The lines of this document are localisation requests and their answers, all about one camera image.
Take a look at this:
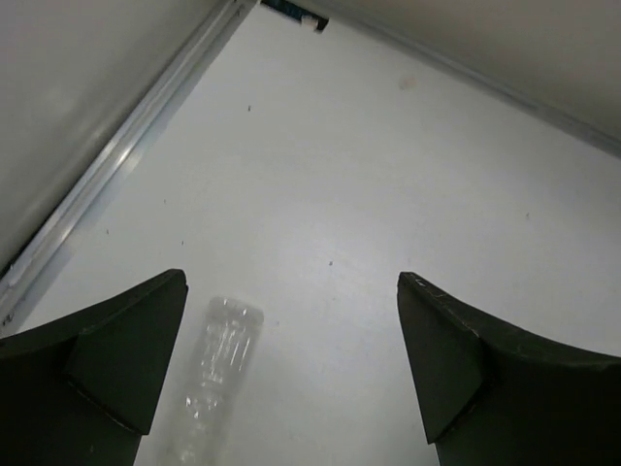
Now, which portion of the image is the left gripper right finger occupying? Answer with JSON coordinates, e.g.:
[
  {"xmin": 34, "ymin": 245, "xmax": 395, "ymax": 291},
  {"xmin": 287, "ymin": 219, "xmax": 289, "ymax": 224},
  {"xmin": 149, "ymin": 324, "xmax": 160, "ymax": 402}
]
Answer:
[{"xmin": 397, "ymin": 272, "xmax": 620, "ymax": 465}]

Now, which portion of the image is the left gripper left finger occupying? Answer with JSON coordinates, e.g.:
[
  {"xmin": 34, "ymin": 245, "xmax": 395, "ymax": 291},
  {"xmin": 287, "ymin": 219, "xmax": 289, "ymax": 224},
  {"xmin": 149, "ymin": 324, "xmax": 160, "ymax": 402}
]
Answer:
[{"xmin": 1, "ymin": 269, "xmax": 188, "ymax": 465}]

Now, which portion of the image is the clear unlabelled plastic bottle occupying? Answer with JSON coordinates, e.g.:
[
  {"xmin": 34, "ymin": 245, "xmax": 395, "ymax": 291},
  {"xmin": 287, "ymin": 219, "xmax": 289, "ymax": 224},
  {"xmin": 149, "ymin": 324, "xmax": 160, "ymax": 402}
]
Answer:
[{"xmin": 158, "ymin": 297, "xmax": 264, "ymax": 465}]

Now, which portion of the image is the left aluminium frame rail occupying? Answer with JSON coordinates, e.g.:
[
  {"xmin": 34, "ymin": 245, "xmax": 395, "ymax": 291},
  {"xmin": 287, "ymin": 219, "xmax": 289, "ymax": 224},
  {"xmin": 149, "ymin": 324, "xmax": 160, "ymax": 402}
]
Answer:
[{"xmin": 1, "ymin": 1, "xmax": 253, "ymax": 334}]

